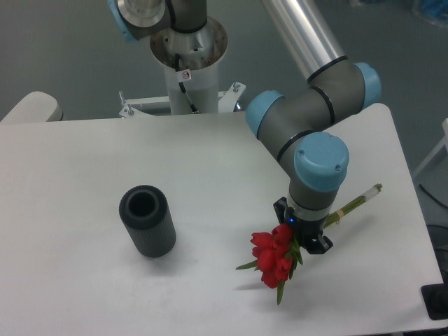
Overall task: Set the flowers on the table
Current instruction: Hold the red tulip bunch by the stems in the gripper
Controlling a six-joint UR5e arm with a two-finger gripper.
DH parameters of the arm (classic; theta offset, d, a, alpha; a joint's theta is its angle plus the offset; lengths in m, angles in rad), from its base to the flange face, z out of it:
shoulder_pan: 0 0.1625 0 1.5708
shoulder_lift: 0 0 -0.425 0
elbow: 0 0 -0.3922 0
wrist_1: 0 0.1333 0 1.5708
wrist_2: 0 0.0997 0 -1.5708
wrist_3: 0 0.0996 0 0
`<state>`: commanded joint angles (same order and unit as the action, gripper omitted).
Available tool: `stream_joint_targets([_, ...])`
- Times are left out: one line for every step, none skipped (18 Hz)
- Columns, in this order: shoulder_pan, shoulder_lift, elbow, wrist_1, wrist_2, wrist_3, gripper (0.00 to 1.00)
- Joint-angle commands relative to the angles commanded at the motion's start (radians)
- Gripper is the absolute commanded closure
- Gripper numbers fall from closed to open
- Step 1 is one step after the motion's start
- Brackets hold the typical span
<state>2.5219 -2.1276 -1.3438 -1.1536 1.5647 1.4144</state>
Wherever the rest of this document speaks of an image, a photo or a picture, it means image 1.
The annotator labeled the red tulip bouquet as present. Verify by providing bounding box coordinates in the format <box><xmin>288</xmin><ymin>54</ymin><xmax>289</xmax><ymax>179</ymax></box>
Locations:
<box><xmin>236</xmin><ymin>183</ymin><xmax>382</xmax><ymax>305</ymax></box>

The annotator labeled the black ribbed cylindrical vase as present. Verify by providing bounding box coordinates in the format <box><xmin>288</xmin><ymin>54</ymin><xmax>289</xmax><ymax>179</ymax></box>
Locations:
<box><xmin>119</xmin><ymin>185</ymin><xmax>176</xmax><ymax>258</ymax></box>

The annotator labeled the beige chair backrest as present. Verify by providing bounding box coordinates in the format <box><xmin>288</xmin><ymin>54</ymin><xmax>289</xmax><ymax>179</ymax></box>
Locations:
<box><xmin>1</xmin><ymin>91</ymin><xmax>64</xmax><ymax>125</ymax></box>

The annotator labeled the black cable on floor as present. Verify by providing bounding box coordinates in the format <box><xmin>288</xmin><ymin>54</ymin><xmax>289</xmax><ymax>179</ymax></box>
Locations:
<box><xmin>419</xmin><ymin>184</ymin><xmax>448</xmax><ymax>208</ymax></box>

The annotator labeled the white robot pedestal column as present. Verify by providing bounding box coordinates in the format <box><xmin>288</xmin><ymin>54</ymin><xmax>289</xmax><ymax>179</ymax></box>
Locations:
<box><xmin>150</xmin><ymin>17</ymin><xmax>228</xmax><ymax>113</ymax></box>

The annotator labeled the black cable on pedestal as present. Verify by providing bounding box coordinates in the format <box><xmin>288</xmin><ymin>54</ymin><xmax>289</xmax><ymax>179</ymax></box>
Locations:
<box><xmin>174</xmin><ymin>52</ymin><xmax>200</xmax><ymax>115</ymax></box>

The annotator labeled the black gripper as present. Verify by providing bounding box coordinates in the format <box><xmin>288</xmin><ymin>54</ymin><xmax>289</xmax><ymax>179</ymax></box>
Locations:
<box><xmin>273</xmin><ymin>197</ymin><xmax>333</xmax><ymax>254</ymax></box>

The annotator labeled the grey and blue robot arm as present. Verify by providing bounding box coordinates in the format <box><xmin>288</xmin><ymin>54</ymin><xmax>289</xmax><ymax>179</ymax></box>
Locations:
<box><xmin>108</xmin><ymin>1</ymin><xmax>382</xmax><ymax>254</ymax></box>

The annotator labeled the white metal base frame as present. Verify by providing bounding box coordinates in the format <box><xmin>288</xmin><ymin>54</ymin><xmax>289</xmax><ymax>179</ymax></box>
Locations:
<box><xmin>118</xmin><ymin>81</ymin><xmax>246</xmax><ymax>118</ymax></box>

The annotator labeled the white frame at right edge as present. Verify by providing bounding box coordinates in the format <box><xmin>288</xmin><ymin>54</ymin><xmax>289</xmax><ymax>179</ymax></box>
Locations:
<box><xmin>411</xmin><ymin>119</ymin><xmax>447</xmax><ymax>181</ymax></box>

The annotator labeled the black device at table edge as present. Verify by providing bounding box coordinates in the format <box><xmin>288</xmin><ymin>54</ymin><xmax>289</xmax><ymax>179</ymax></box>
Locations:
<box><xmin>421</xmin><ymin>283</ymin><xmax>447</xmax><ymax>321</ymax></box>

